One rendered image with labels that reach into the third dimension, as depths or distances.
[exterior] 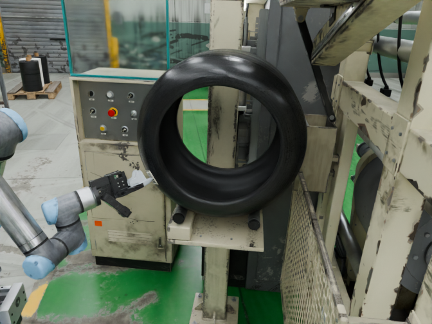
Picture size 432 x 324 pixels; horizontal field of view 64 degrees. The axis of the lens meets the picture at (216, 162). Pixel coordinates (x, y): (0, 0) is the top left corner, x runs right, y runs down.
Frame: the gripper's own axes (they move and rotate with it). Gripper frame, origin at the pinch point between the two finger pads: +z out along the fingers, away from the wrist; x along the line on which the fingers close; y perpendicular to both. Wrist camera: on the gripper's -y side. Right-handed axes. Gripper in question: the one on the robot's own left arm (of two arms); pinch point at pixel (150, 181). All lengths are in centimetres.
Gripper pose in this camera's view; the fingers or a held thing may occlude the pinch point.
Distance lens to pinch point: 126.7
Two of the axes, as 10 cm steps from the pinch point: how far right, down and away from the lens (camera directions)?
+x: -5.2, -0.1, 8.5
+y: -2.6, -9.5, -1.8
